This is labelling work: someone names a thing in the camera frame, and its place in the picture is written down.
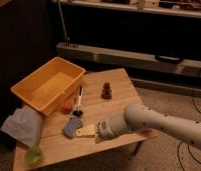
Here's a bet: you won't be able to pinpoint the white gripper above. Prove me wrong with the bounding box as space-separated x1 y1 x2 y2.
75 115 130 140

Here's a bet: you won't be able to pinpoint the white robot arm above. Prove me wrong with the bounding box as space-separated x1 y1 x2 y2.
76 103 201 150

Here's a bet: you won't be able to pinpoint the green plastic cup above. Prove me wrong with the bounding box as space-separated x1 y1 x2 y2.
25 146 43 165

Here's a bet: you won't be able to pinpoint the blue sponge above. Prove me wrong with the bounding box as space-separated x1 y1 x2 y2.
62 116 83 138

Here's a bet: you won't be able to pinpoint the wooden table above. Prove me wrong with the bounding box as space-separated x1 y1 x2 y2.
12 68 160 171

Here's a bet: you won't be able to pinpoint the red tomato toy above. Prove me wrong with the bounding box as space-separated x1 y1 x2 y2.
60 102 73 114

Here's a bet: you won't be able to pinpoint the brown stacked toy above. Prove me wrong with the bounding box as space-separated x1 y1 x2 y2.
101 82 112 99

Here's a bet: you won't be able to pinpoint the yellow plastic bin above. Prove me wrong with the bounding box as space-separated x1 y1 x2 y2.
11 57 85 116

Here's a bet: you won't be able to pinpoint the grey cloth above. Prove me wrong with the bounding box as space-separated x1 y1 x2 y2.
1 105 42 147

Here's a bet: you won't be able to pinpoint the lower metal shelf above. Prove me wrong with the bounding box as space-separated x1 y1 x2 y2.
56 42 201 77

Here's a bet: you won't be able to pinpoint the metal pole stand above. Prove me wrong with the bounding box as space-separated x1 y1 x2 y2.
57 0 70 46

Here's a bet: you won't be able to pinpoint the upper shelf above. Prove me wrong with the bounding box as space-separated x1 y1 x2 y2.
51 0 201 18

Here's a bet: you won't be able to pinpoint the black handle on shelf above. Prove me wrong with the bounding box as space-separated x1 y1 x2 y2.
154 54 184 64

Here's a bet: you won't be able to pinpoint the black cables on floor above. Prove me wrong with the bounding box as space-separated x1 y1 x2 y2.
176 61 201 171

